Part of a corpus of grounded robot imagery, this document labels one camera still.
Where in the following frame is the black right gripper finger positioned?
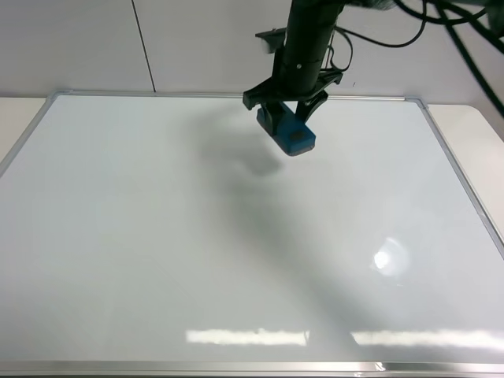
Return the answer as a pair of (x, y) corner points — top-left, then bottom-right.
(261, 102), (291, 135)
(295, 92), (328, 125)

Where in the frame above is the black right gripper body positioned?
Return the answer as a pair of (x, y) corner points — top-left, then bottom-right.
(243, 63), (343, 110)

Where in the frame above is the blue board eraser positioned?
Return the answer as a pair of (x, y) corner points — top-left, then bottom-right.
(257, 107), (316, 157)

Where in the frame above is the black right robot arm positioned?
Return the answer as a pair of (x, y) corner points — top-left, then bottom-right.
(243, 0), (395, 133)

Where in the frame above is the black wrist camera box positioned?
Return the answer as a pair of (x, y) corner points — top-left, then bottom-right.
(255, 28), (286, 54)

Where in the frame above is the white whiteboard with aluminium frame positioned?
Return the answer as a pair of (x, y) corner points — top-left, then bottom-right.
(1, 92), (503, 377)

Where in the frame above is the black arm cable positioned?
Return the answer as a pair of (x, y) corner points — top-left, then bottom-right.
(328, 0), (504, 119)

